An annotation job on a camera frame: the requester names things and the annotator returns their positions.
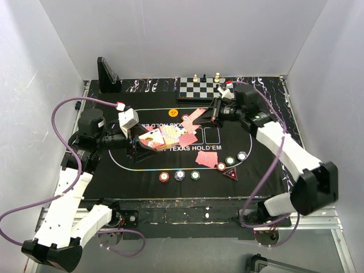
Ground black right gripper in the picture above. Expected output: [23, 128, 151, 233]
[192, 96, 244, 129]

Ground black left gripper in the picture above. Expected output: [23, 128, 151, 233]
[96, 123, 160, 160]

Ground red playing card box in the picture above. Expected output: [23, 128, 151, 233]
[138, 128, 166, 150]

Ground red chips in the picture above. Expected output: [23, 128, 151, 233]
[181, 114, 189, 121]
[216, 162, 226, 171]

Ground red poker chip stack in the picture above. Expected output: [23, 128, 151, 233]
[159, 172, 169, 183]

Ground yellow big blind button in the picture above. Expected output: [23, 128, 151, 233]
[168, 109, 179, 117]

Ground blue poker chip stack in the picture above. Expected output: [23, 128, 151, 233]
[175, 170, 185, 181]

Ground green chips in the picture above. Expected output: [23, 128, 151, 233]
[225, 156, 235, 166]

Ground green poker chip stack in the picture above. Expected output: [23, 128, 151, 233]
[190, 171, 201, 180]

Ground black triangular all-in marker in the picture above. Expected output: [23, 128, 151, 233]
[223, 167, 238, 181]

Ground red-backed playing card deck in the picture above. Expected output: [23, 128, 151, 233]
[156, 143, 175, 151]

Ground dealt red-backed playing card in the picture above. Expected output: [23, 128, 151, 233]
[209, 152, 218, 168]

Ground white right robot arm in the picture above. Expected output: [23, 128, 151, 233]
[208, 82, 339, 226]

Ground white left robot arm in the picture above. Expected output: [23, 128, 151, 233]
[21, 102, 156, 272]

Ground black white chessboard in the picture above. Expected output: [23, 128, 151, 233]
[177, 77, 234, 104]

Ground white chess piece right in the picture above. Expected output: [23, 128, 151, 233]
[214, 72, 220, 83]

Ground black poker table mat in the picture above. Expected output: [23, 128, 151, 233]
[74, 77, 288, 200]

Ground black card dealer shoe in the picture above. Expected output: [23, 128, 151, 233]
[97, 57, 122, 94]

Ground black case corner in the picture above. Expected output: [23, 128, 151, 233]
[245, 254, 315, 273]

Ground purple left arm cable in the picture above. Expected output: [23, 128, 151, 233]
[0, 97, 146, 257]

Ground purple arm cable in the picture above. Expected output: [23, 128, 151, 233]
[226, 81, 300, 249]
[0, 97, 146, 257]

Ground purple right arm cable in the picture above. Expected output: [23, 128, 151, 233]
[226, 81, 300, 249]

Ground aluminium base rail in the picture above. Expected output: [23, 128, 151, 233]
[35, 205, 344, 231]

